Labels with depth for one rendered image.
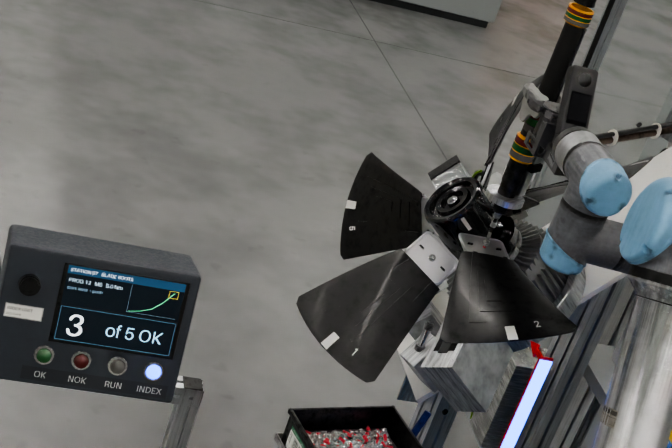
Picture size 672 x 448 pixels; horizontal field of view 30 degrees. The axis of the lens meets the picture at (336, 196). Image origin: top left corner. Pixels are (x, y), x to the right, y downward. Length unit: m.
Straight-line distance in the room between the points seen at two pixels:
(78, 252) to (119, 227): 2.72
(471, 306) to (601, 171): 0.37
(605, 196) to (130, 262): 0.70
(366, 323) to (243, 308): 1.90
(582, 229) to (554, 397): 0.76
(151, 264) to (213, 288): 2.50
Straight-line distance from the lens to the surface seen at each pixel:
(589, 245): 1.95
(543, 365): 1.99
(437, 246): 2.33
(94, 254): 1.72
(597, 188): 1.88
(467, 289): 2.15
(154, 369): 1.76
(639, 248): 1.56
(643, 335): 1.58
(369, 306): 2.30
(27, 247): 1.70
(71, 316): 1.73
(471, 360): 2.28
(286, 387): 3.86
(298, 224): 4.81
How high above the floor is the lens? 2.11
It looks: 24 degrees down
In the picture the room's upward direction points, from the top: 19 degrees clockwise
